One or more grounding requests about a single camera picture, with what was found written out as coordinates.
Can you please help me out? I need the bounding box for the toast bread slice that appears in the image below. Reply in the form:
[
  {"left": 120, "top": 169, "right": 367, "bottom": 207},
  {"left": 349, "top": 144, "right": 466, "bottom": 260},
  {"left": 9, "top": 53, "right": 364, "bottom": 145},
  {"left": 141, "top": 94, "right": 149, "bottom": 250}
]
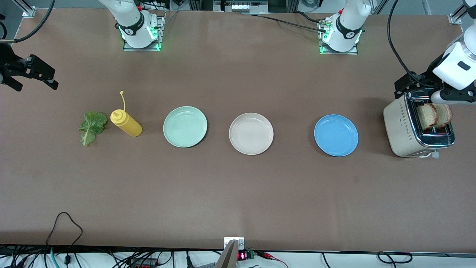
[
  {"left": 416, "top": 103, "right": 438, "bottom": 131},
  {"left": 434, "top": 104, "right": 453, "bottom": 129}
]

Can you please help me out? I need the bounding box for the black oval cable loop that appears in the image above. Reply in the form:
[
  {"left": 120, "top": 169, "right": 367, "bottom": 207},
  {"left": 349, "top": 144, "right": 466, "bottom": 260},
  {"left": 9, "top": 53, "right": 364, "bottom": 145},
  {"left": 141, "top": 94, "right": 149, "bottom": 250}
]
[{"left": 377, "top": 252, "right": 413, "bottom": 264}]

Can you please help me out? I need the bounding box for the mint green plate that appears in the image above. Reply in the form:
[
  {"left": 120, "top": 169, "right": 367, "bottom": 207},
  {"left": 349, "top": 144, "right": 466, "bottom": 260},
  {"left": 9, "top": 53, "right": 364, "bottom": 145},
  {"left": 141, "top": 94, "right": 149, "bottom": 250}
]
[{"left": 163, "top": 106, "right": 208, "bottom": 148}]

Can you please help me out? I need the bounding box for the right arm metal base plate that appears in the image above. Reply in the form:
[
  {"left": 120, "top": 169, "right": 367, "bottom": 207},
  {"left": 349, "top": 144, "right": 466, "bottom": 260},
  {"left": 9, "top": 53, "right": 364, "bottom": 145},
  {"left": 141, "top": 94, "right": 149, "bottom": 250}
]
[{"left": 123, "top": 10, "right": 166, "bottom": 52}]

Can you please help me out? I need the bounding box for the white device with ports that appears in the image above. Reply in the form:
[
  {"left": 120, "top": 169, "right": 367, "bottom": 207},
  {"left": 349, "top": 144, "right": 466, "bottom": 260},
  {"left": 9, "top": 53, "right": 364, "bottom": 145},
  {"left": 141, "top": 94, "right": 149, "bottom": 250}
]
[{"left": 214, "top": 0, "right": 269, "bottom": 12}]

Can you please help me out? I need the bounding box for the thin black looped cable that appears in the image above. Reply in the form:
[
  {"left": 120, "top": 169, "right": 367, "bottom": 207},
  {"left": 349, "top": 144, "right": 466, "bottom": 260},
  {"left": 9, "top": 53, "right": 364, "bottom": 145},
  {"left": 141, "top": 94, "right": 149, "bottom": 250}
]
[{"left": 46, "top": 212, "right": 83, "bottom": 253}]

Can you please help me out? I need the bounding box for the aluminium frame post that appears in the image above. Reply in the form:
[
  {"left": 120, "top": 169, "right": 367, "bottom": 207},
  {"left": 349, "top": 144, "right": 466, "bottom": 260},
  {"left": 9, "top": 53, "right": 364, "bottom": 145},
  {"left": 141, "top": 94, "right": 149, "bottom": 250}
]
[
  {"left": 448, "top": 0, "right": 476, "bottom": 25},
  {"left": 13, "top": 0, "right": 36, "bottom": 17}
]

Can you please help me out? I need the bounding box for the beige chrome toaster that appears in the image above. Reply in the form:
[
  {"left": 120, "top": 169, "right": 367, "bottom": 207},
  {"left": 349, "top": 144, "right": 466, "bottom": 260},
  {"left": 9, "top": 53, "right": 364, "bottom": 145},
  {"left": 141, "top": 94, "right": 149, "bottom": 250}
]
[{"left": 383, "top": 88, "right": 456, "bottom": 159}]

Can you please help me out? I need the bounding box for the blue plate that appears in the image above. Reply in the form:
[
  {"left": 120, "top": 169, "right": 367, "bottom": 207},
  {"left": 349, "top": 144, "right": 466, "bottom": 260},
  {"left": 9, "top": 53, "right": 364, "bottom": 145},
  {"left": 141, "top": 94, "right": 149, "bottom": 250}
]
[{"left": 314, "top": 114, "right": 359, "bottom": 157}]

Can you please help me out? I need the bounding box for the beige plate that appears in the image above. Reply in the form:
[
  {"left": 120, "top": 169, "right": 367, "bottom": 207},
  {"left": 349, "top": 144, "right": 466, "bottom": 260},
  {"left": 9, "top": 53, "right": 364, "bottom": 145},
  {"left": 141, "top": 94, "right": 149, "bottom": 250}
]
[{"left": 229, "top": 112, "right": 274, "bottom": 156}]

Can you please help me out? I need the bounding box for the black cable to arm base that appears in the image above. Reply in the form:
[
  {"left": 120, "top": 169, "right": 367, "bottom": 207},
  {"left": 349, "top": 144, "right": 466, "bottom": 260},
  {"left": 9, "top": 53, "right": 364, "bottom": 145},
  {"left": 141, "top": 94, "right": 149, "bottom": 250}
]
[{"left": 238, "top": 11, "right": 329, "bottom": 33}]

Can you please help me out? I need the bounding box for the green lettuce leaf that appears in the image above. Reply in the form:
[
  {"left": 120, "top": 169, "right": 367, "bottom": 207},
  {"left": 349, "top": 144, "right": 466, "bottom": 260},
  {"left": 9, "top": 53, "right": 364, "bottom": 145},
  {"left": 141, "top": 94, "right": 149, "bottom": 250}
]
[{"left": 78, "top": 111, "right": 108, "bottom": 147}]

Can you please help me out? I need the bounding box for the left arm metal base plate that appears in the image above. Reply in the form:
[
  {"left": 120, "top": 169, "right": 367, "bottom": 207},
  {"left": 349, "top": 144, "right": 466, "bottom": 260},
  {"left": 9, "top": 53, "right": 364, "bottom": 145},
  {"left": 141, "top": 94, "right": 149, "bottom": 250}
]
[{"left": 318, "top": 19, "right": 359, "bottom": 55}]

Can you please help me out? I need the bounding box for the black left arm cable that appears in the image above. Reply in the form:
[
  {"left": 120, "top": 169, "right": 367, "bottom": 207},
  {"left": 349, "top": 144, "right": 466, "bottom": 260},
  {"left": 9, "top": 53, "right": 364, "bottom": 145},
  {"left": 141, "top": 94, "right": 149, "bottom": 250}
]
[{"left": 387, "top": 0, "right": 443, "bottom": 90}]

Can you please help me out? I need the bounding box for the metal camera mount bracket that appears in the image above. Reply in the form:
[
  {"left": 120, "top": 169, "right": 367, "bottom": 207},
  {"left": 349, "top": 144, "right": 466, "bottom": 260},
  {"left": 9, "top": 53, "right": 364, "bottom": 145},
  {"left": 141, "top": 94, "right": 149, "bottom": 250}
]
[{"left": 215, "top": 237, "right": 245, "bottom": 268}]

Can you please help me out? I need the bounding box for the yellow squeeze bottle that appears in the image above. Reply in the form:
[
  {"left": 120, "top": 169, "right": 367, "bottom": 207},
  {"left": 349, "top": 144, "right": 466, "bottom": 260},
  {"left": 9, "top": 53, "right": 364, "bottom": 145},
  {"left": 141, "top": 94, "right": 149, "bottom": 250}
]
[{"left": 110, "top": 90, "right": 143, "bottom": 137}]

